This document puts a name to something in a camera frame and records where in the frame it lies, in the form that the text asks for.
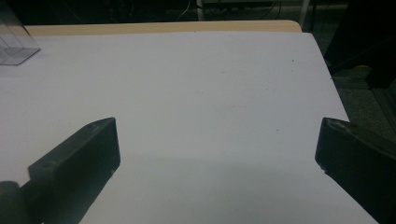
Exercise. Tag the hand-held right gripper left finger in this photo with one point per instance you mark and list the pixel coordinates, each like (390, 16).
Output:
(77, 161)

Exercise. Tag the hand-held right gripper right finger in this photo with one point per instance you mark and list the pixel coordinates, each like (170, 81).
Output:
(358, 161)

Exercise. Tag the clear acrylic organizer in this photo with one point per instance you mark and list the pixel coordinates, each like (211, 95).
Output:
(14, 46)

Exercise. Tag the black curtain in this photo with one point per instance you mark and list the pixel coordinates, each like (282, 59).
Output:
(367, 37)

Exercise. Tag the white table sheet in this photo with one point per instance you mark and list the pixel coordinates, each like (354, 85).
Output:
(202, 93)

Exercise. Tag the white desk leg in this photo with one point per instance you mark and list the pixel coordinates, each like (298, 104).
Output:
(304, 12)
(200, 11)

